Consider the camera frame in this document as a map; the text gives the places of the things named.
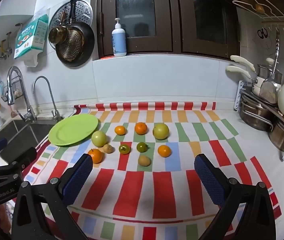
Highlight white-handled knife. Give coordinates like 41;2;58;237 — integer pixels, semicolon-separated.
225;65;252;79
230;55;256;72

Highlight orange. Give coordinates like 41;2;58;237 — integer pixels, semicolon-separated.
114;125;127;136
157;145;171;158
88;148;104;164
135;122;148;135

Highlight round metal steamer plate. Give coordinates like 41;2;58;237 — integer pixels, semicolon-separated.
49;0;93;48

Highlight perforated metal strainer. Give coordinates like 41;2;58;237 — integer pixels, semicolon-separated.
58;29;85;62

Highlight green plate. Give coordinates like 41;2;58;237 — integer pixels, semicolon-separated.
48;114;99;147

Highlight black frying pan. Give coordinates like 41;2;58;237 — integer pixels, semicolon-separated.
55;0;95;67

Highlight pull-down steel faucet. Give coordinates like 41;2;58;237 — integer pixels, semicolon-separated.
6;66;37;123

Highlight striped colourful tablecloth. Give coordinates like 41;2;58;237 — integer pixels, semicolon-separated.
22;102;282;240

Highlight yellow-green apple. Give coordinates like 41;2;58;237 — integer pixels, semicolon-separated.
152;123;170;140

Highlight stainless steel pot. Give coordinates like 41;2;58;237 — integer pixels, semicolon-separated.
239;94;275;132
268;120;284;152

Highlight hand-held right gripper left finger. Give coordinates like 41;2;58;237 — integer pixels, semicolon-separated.
11;153;94;240

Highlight dark brown window frame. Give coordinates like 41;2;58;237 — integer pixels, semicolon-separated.
92;0;241;60

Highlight small brass saucepan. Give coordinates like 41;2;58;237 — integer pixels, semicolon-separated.
48;11;69;46

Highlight steel hanging ladle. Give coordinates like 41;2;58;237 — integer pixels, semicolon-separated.
270;31;281;80

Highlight green apple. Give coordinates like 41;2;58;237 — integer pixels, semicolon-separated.
91;131;108;147

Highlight gooseneck steel faucet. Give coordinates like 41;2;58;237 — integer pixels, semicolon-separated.
33;76;64;120

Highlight white plastic dish rack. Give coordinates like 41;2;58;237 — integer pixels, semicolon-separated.
235;80;247;112

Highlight white pump soap bottle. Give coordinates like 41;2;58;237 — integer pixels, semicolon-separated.
111;18;127;57

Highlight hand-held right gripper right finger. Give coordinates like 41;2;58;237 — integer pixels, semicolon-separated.
194;153;277;240

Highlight stainless steel sink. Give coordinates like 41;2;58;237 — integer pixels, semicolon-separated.
0;119;57;160

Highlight wire faucet basket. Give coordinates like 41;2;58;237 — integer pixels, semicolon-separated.
2;80;25;100

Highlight white wire wall rack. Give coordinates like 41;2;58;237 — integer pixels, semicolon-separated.
232;0;284;27

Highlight teal tissue package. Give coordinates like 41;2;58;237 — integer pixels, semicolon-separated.
14;14;49;59

